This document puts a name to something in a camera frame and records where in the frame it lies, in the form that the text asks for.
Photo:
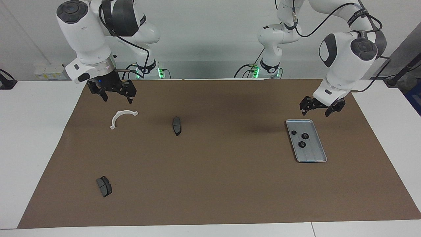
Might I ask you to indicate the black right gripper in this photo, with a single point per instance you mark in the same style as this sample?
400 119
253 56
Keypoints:
110 85

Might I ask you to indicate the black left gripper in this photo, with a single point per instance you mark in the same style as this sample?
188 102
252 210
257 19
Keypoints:
319 103

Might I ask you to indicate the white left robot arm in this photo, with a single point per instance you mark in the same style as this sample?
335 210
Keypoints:
342 65

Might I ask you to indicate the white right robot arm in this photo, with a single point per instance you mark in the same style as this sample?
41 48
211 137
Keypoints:
85 36

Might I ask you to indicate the grey metal tray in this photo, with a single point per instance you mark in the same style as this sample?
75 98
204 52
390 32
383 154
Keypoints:
312 151

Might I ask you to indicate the dark grey curved brake pad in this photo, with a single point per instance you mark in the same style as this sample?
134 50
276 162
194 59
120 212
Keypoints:
176 125

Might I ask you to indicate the dark grey grooved brake pad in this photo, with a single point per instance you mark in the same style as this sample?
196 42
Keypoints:
104 187

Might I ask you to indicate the black stand pole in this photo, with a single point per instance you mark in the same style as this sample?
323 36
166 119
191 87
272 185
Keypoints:
403 70

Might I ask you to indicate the blue crate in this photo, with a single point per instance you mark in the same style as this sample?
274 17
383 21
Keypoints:
415 98

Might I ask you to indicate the brown table mat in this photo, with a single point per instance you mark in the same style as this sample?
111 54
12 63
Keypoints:
210 184

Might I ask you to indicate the white curved plastic bracket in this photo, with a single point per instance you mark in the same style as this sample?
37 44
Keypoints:
115 117

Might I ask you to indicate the white wall socket box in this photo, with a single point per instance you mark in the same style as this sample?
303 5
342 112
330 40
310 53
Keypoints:
49 71

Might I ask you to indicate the black clamp mount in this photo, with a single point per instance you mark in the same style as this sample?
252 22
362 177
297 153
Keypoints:
6 82

